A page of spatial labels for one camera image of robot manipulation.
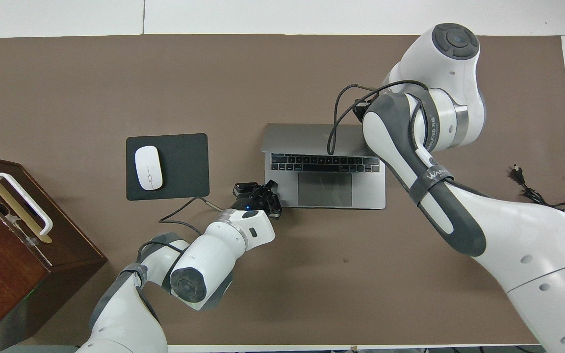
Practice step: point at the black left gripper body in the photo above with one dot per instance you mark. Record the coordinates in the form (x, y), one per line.
(255, 200)

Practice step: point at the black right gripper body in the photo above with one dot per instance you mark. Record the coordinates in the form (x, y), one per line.
(362, 110)

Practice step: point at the silver grey laptop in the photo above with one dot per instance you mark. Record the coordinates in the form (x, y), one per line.
(312, 189)

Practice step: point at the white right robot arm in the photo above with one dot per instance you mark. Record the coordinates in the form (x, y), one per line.
(508, 230)

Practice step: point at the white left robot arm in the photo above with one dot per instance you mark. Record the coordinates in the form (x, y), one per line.
(214, 255)

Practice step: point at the black mouse pad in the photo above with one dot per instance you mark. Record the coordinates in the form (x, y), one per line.
(184, 166)

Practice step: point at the brown table mat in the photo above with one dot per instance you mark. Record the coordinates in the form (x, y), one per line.
(282, 284)

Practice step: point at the white computer mouse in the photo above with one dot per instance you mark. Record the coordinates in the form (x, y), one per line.
(148, 167)

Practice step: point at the dark brown wooden box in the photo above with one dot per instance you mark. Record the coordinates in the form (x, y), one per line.
(8, 264)

